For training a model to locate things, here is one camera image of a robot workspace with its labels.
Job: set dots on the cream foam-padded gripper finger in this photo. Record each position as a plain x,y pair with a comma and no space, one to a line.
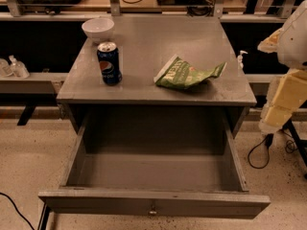
271,43

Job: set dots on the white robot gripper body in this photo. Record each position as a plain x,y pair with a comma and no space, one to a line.
295,43

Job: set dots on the green jalapeno chip bag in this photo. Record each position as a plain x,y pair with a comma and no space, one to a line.
180,74

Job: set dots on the yellow foam-padded robot arm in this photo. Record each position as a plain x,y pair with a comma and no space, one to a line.
289,92

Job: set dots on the open grey top drawer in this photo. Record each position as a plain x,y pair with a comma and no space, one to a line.
182,160

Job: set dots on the small metal drawer knob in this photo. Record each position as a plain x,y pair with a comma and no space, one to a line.
153,211

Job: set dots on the white pump dispenser bottle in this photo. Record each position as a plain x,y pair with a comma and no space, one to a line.
240,58

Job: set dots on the grey wooden cabinet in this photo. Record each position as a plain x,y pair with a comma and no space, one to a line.
146,43

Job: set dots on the blue Pepsi can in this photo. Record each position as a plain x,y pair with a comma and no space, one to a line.
108,57

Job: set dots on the white ceramic bowl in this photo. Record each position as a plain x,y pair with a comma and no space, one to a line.
98,29

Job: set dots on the clear plastic bottles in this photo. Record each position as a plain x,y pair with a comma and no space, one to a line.
14,68

